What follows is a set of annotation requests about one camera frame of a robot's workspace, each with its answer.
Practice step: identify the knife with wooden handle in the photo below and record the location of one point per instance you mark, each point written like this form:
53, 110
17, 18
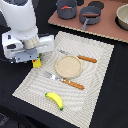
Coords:
80, 56

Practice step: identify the pink toy stove top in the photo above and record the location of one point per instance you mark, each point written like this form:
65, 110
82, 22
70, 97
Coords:
106, 27

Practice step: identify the small grey saucepan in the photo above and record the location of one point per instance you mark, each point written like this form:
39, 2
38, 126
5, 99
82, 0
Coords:
89, 20

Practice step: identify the yellow toy banana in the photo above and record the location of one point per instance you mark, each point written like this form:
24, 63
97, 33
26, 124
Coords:
55, 97

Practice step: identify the round wooden plate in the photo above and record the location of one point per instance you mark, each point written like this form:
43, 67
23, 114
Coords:
68, 67

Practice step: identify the white toy sink bowl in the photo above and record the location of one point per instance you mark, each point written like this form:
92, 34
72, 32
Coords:
122, 15

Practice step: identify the brown toy sausage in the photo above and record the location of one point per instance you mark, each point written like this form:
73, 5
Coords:
90, 14

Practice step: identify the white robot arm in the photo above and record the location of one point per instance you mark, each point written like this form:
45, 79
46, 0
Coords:
20, 17

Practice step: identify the large grey pot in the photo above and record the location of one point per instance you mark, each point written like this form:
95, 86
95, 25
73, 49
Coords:
66, 13

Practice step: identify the yellow toy butter box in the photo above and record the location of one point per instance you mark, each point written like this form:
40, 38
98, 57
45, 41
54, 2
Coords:
37, 62

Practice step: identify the white woven placemat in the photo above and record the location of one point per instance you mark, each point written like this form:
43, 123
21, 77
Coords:
78, 105

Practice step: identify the fork with wooden handle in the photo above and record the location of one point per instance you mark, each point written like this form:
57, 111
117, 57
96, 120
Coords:
54, 77

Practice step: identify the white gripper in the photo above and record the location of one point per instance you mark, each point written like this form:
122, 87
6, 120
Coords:
17, 51

